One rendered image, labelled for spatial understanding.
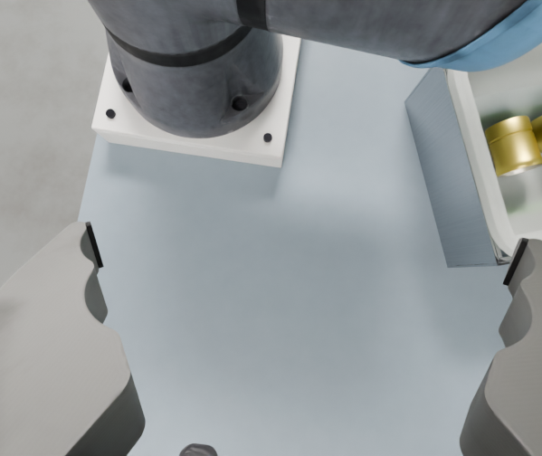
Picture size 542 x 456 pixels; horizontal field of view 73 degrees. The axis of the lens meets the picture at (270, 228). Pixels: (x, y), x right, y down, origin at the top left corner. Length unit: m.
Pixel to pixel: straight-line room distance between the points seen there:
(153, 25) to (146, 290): 0.23
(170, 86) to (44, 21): 1.28
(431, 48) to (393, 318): 0.24
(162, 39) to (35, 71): 1.25
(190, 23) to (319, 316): 0.26
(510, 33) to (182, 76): 0.19
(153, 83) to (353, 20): 0.16
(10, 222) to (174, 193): 1.03
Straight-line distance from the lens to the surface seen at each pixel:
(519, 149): 0.37
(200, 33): 0.25
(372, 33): 0.20
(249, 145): 0.34
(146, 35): 0.25
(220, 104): 0.31
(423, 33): 0.20
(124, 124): 0.37
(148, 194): 0.38
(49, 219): 1.31
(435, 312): 0.38
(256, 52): 0.30
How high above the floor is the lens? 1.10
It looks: 83 degrees down
